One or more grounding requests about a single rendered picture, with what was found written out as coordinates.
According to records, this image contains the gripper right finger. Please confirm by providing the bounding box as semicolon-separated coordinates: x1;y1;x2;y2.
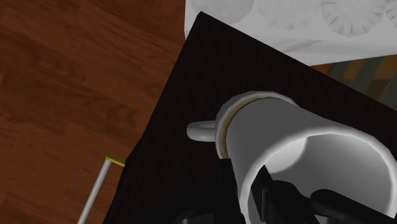
250;164;397;224

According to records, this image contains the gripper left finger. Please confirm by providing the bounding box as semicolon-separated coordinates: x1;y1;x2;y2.
177;157;247;224

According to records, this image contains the white cup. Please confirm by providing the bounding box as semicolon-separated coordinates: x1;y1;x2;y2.
225;97;397;224

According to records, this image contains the grey-white mug with handle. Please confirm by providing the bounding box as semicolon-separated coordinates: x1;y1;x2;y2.
186;90;300;160

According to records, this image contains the orange and grey patterned rug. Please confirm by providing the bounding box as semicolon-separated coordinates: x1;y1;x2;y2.
310;55;397;111

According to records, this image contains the dark wooden table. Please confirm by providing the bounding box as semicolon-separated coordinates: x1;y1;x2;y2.
76;11;397;224

